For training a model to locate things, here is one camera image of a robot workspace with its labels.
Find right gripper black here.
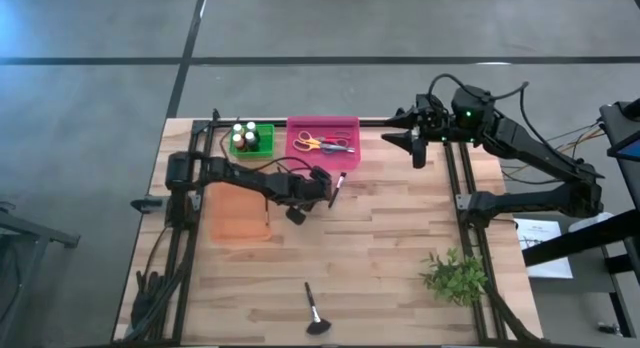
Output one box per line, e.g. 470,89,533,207
381,93,455,169

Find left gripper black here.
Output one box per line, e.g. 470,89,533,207
285,165,334,227

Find brush pink ferrule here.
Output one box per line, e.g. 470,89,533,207
327,171,348,209

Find blue handled scissors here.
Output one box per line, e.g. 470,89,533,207
319,142,351,156

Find yellow handled scissors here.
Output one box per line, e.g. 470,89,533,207
292,130,357,154

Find black fan brush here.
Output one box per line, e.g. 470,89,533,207
303,281,333,336

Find pink plastic bin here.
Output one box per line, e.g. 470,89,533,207
285,115,362,173

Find green plastic basket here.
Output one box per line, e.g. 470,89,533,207
228,122,276,160

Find orange plastic bin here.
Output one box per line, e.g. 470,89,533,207
207,181,274,242

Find green plant white pot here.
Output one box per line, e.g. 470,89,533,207
419,246,489,308

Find white paper sheet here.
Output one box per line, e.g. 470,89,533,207
514,217,575,280

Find black tablet blue screen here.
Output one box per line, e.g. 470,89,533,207
599,97,640,164

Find grey metal cart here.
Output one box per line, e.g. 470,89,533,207
0,202,81,348

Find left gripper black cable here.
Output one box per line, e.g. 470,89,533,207
248,155,316,175

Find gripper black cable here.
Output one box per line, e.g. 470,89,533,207
427,72,474,102
248,155,316,175

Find black aluminium table frame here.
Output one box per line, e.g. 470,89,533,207
172,107,546,347

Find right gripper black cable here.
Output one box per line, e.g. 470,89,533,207
427,72,474,102

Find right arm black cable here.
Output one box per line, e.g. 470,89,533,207
489,80,586,164

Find black cable bundle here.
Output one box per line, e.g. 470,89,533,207
482,282,539,345
128,222,194,342

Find black cart frame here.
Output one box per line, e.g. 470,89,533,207
522,207,640,339

